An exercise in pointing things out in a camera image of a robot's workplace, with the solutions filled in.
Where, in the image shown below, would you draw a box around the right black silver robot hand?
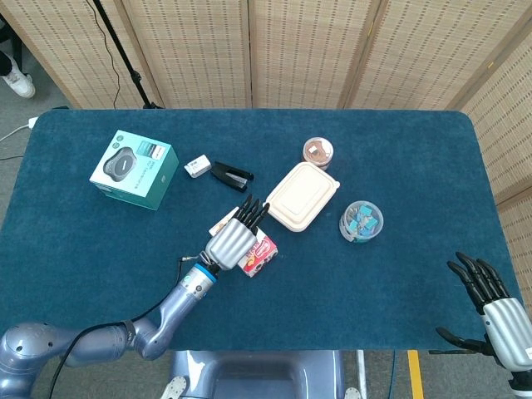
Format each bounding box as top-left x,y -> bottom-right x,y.
435,251 -> 532,373

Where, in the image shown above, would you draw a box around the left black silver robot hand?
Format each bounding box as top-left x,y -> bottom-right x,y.
204,194 -> 271,271

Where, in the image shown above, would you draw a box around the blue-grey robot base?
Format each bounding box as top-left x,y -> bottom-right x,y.
170,350 -> 346,399

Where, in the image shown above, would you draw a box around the red snack box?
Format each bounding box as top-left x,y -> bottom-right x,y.
209,209 -> 279,278

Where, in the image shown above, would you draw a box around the black stapler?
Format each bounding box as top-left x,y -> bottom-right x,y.
209,161 -> 255,195

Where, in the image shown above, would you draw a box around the beige lidded lunch box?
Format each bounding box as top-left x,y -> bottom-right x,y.
264,161 -> 341,233

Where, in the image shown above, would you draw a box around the small white staple box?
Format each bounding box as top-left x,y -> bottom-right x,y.
184,154 -> 213,179

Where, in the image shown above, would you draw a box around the yellow floor tape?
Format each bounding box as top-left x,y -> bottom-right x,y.
406,350 -> 425,399

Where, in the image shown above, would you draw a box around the clear jar brown contents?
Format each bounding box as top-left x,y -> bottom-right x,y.
302,138 -> 335,170

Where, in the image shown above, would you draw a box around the teal white product box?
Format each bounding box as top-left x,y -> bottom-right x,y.
88,129 -> 180,212

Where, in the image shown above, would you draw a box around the clear jar blue binder clips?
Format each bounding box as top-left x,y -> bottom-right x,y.
338,200 -> 384,244

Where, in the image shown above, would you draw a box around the blue table mat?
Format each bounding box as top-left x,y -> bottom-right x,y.
0,108 -> 529,352

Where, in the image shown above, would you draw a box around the white table leg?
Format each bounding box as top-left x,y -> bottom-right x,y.
356,350 -> 367,399

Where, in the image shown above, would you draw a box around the black tripod stand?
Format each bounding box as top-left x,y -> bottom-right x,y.
91,0 -> 165,110

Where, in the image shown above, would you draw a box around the white sneaker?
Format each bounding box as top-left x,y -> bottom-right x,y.
1,53 -> 37,99

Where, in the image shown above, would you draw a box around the black office chair base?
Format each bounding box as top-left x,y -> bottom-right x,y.
0,18 -> 33,82

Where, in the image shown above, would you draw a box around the thin blue cable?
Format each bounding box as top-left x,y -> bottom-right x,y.
389,351 -> 399,399

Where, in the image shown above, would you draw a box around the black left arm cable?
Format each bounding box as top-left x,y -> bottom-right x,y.
48,305 -> 167,399

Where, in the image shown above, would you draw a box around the thin black tripod cable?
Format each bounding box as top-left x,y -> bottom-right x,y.
86,0 -> 121,110

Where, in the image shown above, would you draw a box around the white floor cable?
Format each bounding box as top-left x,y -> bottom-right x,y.
0,123 -> 31,143

